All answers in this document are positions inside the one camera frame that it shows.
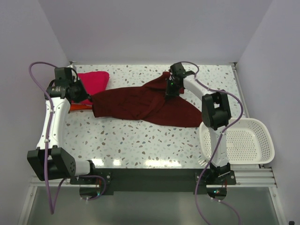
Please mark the dark red t-shirt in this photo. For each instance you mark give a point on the dark red t-shirt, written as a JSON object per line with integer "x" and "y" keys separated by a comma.
{"x": 146, "y": 103}

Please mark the folded orange t-shirt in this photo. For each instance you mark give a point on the folded orange t-shirt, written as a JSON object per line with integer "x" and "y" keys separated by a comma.
{"x": 79, "y": 107}

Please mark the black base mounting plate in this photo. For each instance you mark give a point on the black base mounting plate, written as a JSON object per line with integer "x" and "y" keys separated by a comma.
{"x": 161, "y": 180}

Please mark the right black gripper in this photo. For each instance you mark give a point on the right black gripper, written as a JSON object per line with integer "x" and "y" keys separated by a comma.
{"x": 169, "y": 93}

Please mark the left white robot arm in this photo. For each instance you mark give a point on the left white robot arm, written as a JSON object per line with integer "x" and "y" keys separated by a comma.
{"x": 50, "y": 160}

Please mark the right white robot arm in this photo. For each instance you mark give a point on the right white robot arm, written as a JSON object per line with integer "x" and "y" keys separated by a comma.
{"x": 215, "y": 110}

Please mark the white perforated plastic basket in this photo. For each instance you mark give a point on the white perforated plastic basket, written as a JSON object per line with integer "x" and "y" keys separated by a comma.
{"x": 247, "y": 142}

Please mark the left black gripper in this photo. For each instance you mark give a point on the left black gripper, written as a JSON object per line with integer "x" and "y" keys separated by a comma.
{"x": 84, "y": 95}

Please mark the folded pink t-shirt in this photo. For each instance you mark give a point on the folded pink t-shirt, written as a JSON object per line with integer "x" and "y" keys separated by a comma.
{"x": 95, "y": 81}

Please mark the aluminium extrusion rail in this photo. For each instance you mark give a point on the aluminium extrusion rail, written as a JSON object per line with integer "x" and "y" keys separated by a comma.
{"x": 249, "y": 177}

